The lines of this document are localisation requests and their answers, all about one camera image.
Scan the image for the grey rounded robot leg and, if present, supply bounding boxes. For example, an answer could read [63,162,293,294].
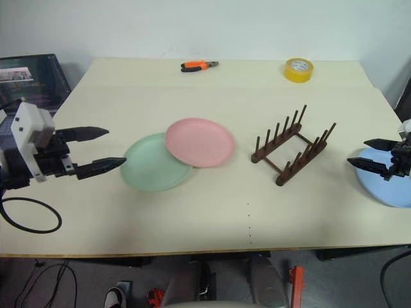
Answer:
[249,254,290,306]

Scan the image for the pink plate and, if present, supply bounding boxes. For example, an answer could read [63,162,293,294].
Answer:
[164,117,236,169]

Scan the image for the green plate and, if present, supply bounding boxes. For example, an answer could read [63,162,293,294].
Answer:
[120,132,194,193]

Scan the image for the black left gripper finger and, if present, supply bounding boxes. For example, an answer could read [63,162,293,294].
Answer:
[56,126,110,143]
[76,156,127,181]

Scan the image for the black table frame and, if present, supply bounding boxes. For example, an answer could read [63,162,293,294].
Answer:
[53,246,411,268]

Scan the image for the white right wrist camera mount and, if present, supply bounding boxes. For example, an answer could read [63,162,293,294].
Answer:
[398,117,411,142]

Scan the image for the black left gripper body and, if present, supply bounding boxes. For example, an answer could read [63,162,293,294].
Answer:
[33,131,80,180]

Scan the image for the orange black pliers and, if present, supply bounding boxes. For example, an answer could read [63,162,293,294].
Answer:
[180,60,220,73]

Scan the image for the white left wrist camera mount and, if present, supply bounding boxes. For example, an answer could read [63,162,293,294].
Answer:
[10,101,57,184]

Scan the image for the small red black device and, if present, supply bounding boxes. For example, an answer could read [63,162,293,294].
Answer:
[147,287,165,308]

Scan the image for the yellow tape roll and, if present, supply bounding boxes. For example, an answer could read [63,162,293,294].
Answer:
[283,57,314,84]

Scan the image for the dark rounded robot leg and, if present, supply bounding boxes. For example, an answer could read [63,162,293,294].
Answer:
[188,261,213,302]

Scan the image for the white sneaker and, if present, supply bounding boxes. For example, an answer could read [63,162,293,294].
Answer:
[103,286,133,308]

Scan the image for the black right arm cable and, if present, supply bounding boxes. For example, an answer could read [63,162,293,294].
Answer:
[380,248,411,308]

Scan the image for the brown wooden dish rack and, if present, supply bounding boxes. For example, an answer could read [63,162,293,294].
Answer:
[250,103,337,187]

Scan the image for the open laptop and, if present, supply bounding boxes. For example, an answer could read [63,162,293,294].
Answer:
[0,53,73,144]

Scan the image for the black floor cable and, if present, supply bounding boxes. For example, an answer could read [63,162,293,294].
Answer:
[15,258,78,308]

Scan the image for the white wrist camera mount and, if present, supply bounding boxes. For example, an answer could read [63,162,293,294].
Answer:
[10,101,57,184]
[398,117,411,142]

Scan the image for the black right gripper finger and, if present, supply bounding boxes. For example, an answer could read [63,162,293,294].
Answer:
[347,157,394,176]
[363,137,399,152]

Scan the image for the blue plate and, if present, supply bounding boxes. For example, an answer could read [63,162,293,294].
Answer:
[354,147,411,209]

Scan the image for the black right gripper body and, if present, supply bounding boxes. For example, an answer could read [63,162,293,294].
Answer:
[381,139,411,181]

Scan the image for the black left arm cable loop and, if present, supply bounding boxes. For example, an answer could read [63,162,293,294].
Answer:
[0,196,63,235]

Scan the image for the orange metal bracket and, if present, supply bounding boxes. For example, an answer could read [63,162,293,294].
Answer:
[288,265,304,308]

